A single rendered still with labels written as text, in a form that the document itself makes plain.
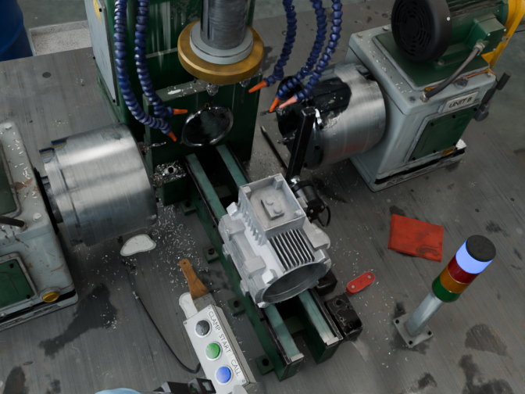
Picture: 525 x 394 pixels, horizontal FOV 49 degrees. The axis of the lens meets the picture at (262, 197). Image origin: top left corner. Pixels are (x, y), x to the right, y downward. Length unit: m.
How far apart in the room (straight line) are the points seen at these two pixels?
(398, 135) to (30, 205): 0.90
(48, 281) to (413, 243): 0.95
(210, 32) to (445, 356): 0.96
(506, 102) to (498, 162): 1.53
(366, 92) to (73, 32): 1.64
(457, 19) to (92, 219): 0.95
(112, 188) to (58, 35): 1.59
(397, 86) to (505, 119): 1.91
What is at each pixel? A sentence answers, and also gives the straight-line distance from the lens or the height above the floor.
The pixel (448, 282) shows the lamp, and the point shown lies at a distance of 1.27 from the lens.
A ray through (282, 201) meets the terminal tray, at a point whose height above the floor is 1.11.
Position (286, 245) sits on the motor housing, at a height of 1.11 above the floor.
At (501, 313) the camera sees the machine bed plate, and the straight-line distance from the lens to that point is 1.66.
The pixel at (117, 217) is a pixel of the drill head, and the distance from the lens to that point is 1.27.
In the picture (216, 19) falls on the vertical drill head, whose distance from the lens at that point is 1.14.
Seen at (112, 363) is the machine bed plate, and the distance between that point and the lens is 1.42.
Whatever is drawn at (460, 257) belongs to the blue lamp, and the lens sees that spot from 1.21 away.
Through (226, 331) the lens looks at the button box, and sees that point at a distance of 1.15.
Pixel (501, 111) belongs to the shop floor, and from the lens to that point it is 3.39.
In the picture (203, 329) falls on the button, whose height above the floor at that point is 1.07.
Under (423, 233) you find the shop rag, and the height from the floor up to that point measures 0.81.
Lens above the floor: 2.14
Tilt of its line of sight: 55 degrees down
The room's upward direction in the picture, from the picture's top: 11 degrees clockwise
